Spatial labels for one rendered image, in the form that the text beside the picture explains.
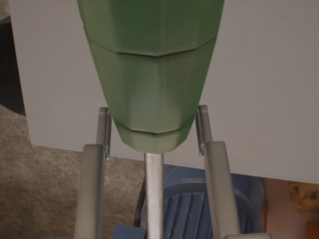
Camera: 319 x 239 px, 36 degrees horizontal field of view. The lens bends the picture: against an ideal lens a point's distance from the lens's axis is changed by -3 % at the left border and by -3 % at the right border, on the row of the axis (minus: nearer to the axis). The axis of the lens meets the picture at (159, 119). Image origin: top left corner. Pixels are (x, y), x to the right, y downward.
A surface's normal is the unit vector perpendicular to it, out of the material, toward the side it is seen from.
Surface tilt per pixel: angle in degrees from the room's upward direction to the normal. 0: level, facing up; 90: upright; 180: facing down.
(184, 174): 83
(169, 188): 0
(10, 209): 0
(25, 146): 0
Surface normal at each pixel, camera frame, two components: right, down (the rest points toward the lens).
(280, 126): -0.19, 0.58
